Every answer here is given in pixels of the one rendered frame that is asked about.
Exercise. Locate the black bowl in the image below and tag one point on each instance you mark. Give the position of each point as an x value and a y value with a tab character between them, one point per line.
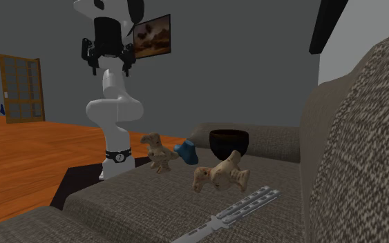
228	143

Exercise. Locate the silver butterfly knife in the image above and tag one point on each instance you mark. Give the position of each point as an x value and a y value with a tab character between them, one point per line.
238	208

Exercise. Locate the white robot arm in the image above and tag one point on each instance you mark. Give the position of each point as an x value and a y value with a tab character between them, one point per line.
113	87

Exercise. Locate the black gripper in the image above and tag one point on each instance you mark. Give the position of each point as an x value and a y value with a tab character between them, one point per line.
108	37

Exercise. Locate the blue lumpy object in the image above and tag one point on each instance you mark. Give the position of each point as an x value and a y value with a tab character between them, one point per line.
188	153

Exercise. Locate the tan animal figure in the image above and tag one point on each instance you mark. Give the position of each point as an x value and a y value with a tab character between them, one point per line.
219	175
158	156

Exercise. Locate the wooden door with glass panes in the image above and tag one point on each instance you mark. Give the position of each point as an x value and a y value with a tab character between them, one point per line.
22	89

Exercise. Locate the small blue object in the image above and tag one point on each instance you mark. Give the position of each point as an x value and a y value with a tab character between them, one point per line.
2	109

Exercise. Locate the brown framed wall picture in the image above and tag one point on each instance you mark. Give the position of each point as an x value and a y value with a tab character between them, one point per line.
152	37

